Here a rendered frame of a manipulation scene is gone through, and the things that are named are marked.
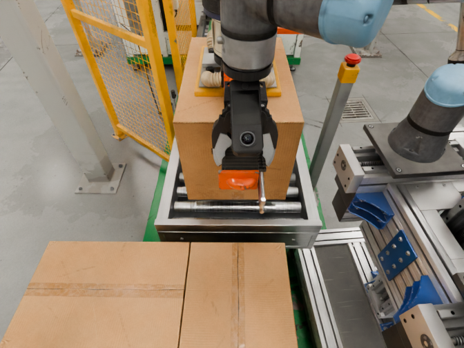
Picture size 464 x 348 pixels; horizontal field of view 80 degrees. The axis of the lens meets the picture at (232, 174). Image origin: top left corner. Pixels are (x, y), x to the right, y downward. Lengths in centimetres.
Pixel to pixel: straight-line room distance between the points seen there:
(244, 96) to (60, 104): 153
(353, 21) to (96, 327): 113
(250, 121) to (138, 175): 189
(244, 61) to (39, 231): 200
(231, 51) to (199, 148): 57
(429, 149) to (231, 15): 70
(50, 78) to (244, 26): 149
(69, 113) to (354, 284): 180
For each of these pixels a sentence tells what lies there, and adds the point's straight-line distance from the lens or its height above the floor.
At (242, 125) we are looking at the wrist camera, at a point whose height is 136.
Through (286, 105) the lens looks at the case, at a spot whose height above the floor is 109.
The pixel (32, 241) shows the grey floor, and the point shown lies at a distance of 222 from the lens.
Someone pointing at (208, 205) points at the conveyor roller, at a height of 55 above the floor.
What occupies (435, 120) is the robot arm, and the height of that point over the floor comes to 117.
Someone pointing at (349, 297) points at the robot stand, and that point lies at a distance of 158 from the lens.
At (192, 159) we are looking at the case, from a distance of 97.
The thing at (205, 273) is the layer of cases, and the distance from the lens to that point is 115.
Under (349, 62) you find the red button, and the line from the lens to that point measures 139.
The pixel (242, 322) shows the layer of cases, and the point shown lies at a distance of 110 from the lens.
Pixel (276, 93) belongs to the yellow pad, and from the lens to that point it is 96.
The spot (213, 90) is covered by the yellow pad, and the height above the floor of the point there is 111.
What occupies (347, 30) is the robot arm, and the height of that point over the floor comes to 150.
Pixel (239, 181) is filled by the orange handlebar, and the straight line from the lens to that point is 50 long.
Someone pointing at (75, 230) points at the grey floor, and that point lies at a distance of 212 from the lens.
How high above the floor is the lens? 161
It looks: 49 degrees down
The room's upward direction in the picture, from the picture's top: straight up
